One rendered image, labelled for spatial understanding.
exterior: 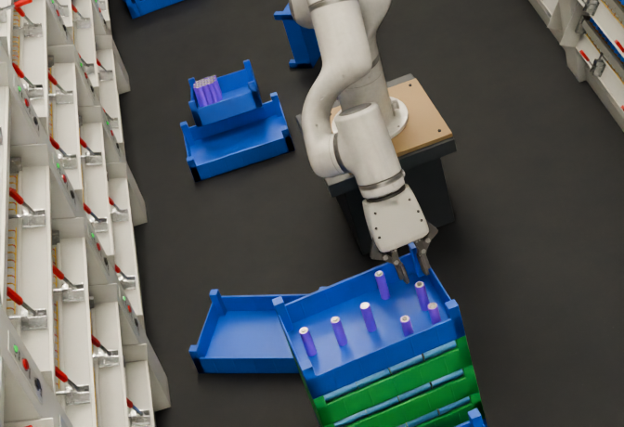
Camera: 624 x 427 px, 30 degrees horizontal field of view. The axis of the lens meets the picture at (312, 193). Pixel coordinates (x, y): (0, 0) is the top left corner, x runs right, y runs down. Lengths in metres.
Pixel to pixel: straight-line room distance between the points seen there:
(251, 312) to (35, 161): 0.83
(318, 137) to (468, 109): 1.27
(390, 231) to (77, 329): 0.60
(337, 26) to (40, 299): 0.69
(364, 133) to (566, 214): 1.00
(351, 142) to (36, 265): 0.59
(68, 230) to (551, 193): 1.24
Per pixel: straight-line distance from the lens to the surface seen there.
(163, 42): 4.05
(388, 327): 2.19
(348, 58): 2.06
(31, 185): 2.25
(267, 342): 2.80
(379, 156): 2.05
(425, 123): 2.81
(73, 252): 2.37
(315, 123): 2.09
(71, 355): 2.15
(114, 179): 3.18
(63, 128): 2.73
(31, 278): 2.04
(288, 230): 3.08
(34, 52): 2.67
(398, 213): 2.10
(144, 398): 2.57
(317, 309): 2.25
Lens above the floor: 1.97
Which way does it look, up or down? 38 degrees down
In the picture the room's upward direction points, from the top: 18 degrees counter-clockwise
